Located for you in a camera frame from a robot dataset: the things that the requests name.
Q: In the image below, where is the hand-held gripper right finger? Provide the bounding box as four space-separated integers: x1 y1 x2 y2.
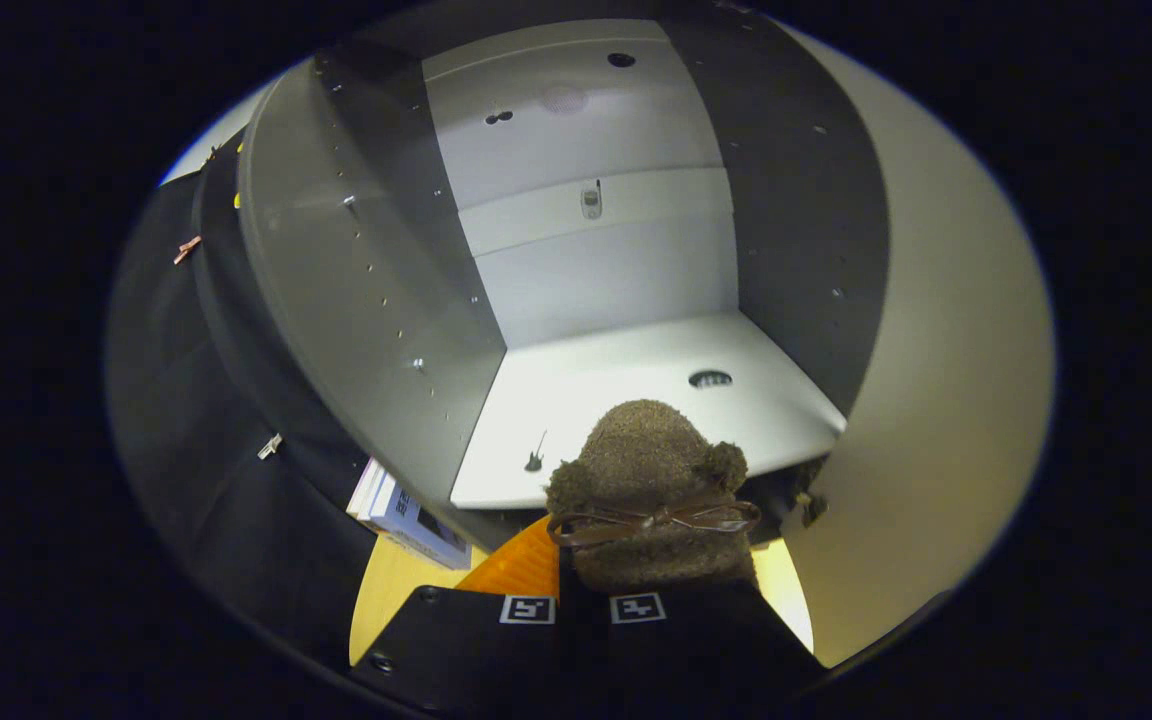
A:
581 583 827 719

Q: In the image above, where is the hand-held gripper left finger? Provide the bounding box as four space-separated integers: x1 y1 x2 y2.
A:
351 515 582 719

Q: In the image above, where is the brown fuzzy shoe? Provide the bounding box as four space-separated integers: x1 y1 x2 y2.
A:
544 400 762 591

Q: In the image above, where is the beige shoe cabinet door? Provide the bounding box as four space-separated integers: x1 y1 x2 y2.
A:
781 20 1057 669

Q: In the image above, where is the grey shoe cabinet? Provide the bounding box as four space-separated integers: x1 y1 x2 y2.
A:
236 15 892 551

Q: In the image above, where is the blue book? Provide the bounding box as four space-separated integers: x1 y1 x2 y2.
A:
366 475 472 571

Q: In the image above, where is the white book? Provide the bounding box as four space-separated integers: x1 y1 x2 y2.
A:
346 458 397 521

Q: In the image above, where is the black backdrop cloth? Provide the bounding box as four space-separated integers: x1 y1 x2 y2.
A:
106 130 377 691

